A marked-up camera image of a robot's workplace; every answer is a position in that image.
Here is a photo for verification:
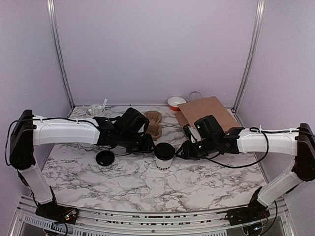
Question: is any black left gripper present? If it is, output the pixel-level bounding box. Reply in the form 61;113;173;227
119;131;157;155

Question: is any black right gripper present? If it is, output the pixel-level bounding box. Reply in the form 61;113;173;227
176;137;218;160

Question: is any single white paper cup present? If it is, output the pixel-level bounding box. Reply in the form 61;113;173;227
155;157;173;171

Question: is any black plastic cup lid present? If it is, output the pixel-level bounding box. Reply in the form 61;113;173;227
95;150;115;167

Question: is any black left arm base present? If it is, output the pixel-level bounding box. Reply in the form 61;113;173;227
33;196;79;224

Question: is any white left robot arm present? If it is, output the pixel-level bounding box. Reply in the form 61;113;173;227
5;108;155;219

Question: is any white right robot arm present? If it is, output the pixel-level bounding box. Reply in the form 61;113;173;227
175;115;315;220

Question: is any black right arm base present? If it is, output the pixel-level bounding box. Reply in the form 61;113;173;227
225;193;270;226

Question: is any brown paper takeout bag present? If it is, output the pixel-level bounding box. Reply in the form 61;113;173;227
175;96;240;132

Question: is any brown cardboard cup carrier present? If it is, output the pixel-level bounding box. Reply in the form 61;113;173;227
144;111;162;141

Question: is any orange white bowl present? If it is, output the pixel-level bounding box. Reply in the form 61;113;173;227
167;96;186;112

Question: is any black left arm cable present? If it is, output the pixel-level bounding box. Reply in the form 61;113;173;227
5;115;94;168

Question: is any front aluminium frame rail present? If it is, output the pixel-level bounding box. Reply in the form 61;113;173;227
10;196;296;236

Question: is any left rear aluminium post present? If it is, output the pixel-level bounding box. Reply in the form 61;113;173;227
47;0;75;110

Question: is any aluminium post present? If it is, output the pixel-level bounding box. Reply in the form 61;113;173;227
47;0;75;110
232;0;266;113

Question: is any right rear aluminium post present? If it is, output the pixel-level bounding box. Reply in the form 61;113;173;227
232;0;266;113

